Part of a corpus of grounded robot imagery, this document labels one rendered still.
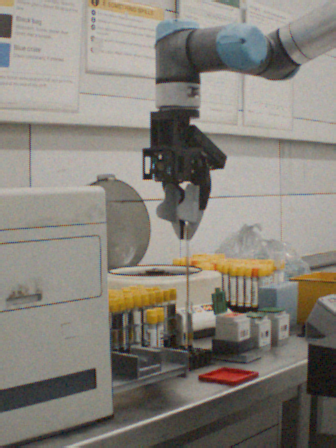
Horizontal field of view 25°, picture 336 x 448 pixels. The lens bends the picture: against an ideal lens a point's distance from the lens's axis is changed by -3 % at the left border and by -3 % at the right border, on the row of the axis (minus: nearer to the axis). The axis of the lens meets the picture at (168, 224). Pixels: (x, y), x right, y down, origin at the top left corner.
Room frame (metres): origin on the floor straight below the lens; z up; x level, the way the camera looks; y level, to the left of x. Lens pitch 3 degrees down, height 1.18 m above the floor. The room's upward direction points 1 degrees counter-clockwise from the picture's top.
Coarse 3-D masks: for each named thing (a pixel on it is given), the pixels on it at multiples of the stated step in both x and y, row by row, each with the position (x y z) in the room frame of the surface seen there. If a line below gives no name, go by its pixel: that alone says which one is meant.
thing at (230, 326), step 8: (216, 320) 1.29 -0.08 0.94; (224, 320) 1.28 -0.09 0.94; (232, 320) 1.27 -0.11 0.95; (240, 320) 1.28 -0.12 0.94; (248, 320) 1.29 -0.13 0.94; (216, 328) 1.29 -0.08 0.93; (224, 328) 1.28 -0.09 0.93; (232, 328) 1.27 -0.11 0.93; (240, 328) 1.27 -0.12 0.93; (248, 328) 1.29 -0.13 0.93; (216, 336) 1.29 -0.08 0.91; (224, 336) 1.28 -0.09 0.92; (232, 336) 1.27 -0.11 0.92; (240, 336) 1.27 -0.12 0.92; (248, 336) 1.29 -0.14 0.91
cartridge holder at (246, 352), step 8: (216, 344) 1.29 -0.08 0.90; (224, 344) 1.28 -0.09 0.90; (232, 344) 1.27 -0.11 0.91; (240, 344) 1.27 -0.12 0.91; (248, 344) 1.29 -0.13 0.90; (216, 352) 1.29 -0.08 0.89; (224, 352) 1.28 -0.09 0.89; (232, 352) 1.27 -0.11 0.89; (240, 352) 1.27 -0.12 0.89; (248, 352) 1.27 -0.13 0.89; (256, 352) 1.27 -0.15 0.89; (232, 360) 1.26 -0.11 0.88; (240, 360) 1.26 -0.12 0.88; (248, 360) 1.25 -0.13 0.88
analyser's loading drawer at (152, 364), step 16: (112, 352) 1.04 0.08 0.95; (144, 352) 1.06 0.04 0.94; (160, 352) 1.05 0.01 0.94; (176, 352) 1.09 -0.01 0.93; (112, 368) 1.04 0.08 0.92; (128, 368) 1.02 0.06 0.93; (144, 368) 1.02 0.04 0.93; (160, 368) 1.05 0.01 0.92; (176, 368) 1.07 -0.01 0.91; (128, 384) 0.99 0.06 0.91; (144, 384) 1.02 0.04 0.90
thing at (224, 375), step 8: (224, 368) 1.19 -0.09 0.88; (232, 368) 1.19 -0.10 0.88; (200, 376) 1.14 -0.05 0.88; (208, 376) 1.15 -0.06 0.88; (216, 376) 1.16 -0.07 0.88; (224, 376) 1.16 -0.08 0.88; (232, 376) 1.16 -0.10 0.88; (240, 376) 1.15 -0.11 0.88; (248, 376) 1.13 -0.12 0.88; (256, 376) 1.15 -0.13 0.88; (232, 384) 1.11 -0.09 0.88
